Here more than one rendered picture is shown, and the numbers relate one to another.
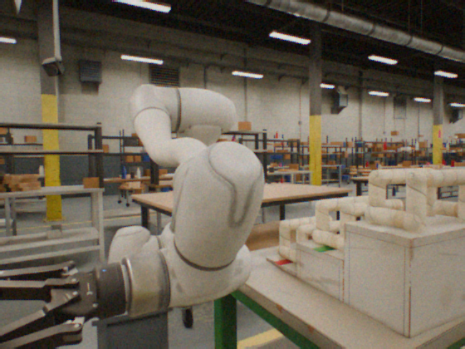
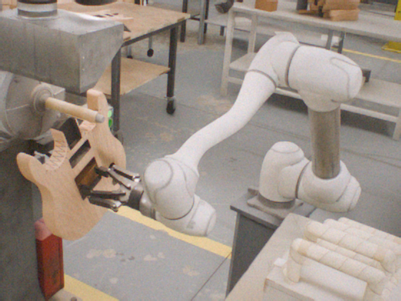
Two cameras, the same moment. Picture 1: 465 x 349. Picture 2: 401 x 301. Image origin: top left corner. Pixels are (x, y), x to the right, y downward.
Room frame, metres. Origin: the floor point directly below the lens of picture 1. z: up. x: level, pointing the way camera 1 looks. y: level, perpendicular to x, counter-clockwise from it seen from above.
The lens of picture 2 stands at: (-0.14, -0.95, 1.85)
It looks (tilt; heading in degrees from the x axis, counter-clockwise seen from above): 26 degrees down; 56
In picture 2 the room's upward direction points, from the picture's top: 5 degrees clockwise
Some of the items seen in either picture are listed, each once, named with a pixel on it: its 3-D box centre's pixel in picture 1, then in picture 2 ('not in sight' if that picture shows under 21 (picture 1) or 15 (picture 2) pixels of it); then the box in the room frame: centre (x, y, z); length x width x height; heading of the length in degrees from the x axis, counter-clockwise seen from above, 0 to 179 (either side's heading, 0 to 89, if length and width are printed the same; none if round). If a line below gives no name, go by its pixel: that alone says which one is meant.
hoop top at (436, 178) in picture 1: (443, 178); (336, 261); (0.59, -0.40, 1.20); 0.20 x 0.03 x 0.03; 116
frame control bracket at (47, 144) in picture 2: not in sight; (58, 138); (0.37, 0.69, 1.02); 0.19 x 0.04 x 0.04; 30
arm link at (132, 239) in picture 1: (133, 254); (283, 169); (1.19, 0.40, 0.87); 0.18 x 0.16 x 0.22; 114
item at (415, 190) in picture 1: (415, 205); (294, 263); (0.55, -0.33, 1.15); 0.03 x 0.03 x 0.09
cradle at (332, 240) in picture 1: (330, 239); not in sight; (0.72, -0.23, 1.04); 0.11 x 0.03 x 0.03; 27
